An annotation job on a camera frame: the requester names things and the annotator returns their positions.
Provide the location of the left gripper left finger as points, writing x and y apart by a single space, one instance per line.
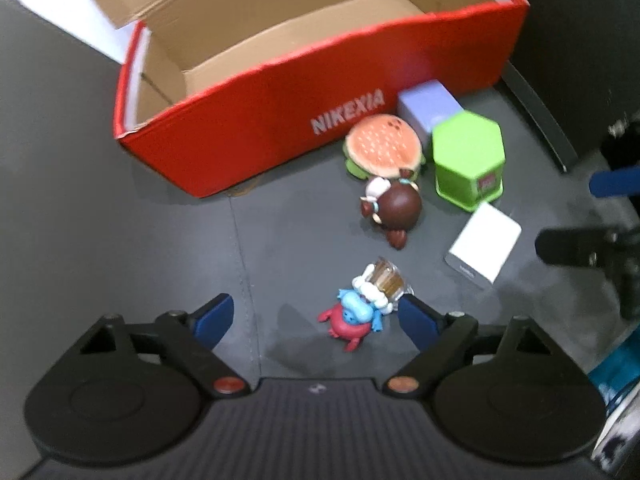
189 340

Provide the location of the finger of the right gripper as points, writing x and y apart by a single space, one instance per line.
613 183
613 250

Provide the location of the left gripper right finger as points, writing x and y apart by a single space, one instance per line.
441 340

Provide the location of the red blue crab figurine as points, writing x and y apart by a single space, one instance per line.
360 309

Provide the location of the white power adapter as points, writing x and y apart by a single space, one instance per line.
483 245

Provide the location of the brown round figurine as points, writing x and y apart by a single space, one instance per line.
394 205

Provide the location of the green hexagonal container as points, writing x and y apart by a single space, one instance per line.
469 158

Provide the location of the plush hamburger toy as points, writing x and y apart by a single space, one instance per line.
384 146

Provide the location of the light purple suitcase toy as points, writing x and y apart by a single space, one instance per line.
425 106

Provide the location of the red cardboard shoe box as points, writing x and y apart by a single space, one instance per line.
213 92

